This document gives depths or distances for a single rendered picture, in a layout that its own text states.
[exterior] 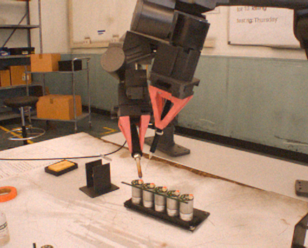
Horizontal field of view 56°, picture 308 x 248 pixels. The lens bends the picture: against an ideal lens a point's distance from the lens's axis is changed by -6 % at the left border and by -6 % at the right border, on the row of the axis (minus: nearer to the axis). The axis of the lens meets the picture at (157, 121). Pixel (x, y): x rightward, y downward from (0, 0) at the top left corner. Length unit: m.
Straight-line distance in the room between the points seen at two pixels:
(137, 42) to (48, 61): 3.52
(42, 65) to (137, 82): 3.49
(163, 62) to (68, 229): 0.34
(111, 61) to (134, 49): 0.11
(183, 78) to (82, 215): 0.33
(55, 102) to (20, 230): 3.47
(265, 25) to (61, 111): 2.60
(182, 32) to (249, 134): 2.96
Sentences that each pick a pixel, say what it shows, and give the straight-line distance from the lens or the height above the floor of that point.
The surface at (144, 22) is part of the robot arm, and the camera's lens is 0.49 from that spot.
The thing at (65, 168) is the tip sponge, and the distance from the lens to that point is 0.84.
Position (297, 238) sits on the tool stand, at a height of 0.80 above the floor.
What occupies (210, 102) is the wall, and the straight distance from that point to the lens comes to 3.60.
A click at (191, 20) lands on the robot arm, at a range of 0.50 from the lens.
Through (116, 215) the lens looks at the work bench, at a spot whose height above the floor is 0.75.
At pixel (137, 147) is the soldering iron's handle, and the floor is 0.86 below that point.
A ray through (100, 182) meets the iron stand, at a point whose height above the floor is 0.78.
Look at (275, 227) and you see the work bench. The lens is 0.62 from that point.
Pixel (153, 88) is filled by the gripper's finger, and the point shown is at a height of 1.00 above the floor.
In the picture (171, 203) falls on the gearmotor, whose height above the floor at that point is 0.80.
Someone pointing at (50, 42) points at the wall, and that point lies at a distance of 5.58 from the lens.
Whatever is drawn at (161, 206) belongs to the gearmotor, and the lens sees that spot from 0.59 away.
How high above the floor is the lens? 1.07
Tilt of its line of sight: 14 degrees down
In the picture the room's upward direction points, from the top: straight up
